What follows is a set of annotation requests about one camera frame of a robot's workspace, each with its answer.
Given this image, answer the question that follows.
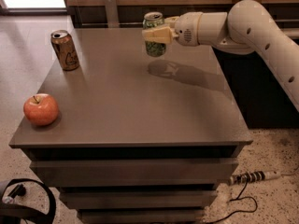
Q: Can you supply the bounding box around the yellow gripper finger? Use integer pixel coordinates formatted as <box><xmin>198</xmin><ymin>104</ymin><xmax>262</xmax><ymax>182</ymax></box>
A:
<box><xmin>164</xmin><ymin>16</ymin><xmax>179</xmax><ymax>28</ymax></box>
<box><xmin>142</xmin><ymin>25</ymin><xmax>178</xmax><ymax>44</ymax></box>

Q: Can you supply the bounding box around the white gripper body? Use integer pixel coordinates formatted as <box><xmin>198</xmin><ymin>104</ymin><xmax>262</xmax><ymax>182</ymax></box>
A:
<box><xmin>175</xmin><ymin>12</ymin><xmax>202</xmax><ymax>47</ymax></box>

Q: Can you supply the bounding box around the green soda can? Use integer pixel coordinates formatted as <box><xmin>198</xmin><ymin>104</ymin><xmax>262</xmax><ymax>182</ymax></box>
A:
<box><xmin>143</xmin><ymin>11</ymin><xmax>166</xmax><ymax>57</ymax></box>

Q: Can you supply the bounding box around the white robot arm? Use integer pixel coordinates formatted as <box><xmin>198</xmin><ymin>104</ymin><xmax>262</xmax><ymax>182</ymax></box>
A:
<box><xmin>142</xmin><ymin>0</ymin><xmax>299</xmax><ymax>110</ymax></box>

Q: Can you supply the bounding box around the brown soda can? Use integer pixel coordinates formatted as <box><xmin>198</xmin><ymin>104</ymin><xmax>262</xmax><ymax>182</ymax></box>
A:
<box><xmin>50</xmin><ymin>30</ymin><xmax>79</xmax><ymax>71</ymax></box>

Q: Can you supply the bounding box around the red apple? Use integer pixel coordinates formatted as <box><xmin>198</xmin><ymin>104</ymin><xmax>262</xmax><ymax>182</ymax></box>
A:
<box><xmin>23</xmin><ymin>93</ymin><xmax>59</xmax><ymax>126</ymax></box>

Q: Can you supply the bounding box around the grey drawer cabinet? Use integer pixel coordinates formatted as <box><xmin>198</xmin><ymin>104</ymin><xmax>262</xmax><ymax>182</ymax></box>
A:
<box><xmin>10</xmin><ymin>29</ymin><xmax>251</xmax><ymax>224</ymax></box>

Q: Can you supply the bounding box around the white power strip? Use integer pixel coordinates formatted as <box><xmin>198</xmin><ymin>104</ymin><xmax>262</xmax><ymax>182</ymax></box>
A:
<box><xmin>229</xmin><ymin>171</ymin><xmax>281</xmax><ymax>186</ymax></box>

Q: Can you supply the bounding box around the left metal wall bracket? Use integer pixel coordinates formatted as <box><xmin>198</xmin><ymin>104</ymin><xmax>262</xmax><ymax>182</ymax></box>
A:
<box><xmin>104</xmin><ymin>0</ymin><xmax>120</xmax><ymax>28</ymax></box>

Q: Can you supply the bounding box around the horizontal metal rail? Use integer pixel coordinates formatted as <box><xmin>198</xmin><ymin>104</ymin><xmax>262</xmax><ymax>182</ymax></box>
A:
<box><xmin>81</xmin><ymin>19</ymin><xmax>299</xmax><ymax>28</ymax></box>

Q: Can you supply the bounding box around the black power cable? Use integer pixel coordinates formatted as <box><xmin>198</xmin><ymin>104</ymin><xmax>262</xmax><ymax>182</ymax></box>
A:
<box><xmin>204</xmin><ymin>179</ymin><xmax>259</xmax><ymax>224</ymax></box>

